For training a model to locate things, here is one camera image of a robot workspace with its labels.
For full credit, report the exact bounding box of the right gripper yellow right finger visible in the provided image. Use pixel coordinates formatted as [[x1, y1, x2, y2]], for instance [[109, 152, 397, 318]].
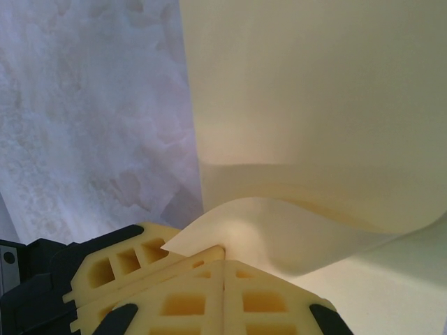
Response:
[[223, 260, 353, 335]]

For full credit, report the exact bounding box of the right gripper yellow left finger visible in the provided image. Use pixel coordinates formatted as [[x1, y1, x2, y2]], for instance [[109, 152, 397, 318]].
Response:
[[100, 260, 224, 335]]

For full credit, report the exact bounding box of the yellow paper sheet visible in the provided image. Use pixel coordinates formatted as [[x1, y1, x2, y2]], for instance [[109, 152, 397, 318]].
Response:
[[162, 0, 447, 335]]

